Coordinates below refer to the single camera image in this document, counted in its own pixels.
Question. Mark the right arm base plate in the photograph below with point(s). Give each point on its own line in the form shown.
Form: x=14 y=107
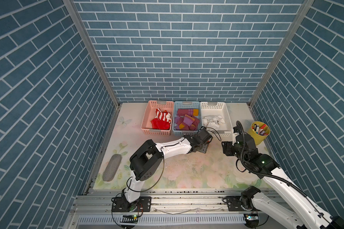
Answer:
x=234 y=203

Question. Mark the purple striped sock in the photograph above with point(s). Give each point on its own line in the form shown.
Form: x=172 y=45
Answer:
x=186 y=123
x=188 y=112

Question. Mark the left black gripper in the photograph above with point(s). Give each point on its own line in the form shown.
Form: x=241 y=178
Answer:
x=204 y=148

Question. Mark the white sock black stripes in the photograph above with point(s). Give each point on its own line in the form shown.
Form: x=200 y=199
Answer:
x=216 y=122

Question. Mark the yellow pen cup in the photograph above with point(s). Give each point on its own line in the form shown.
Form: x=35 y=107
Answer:
x=259 y=131

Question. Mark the pink plastic basket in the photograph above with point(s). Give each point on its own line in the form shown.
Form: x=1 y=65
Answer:
x=150 y=114

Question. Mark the grey oval pad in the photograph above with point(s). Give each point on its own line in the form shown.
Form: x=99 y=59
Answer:
x=112 y=167

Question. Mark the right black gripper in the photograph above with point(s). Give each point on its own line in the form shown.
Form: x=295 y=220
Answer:
x=226 y=147

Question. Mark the white plastic basket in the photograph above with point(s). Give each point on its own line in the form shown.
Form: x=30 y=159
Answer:
x=217 y=108

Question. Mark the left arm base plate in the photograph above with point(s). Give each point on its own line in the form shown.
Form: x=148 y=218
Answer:
x=120 y=204

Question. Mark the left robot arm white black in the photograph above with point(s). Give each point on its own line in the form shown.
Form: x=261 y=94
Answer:
x=145 y=161

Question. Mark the light blue plastic basket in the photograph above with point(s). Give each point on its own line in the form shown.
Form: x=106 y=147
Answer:
x=185 y=105

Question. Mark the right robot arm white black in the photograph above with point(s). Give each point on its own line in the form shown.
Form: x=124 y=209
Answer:
x=303 y=213

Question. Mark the red white sock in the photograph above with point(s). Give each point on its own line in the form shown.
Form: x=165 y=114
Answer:
x=160 y=124

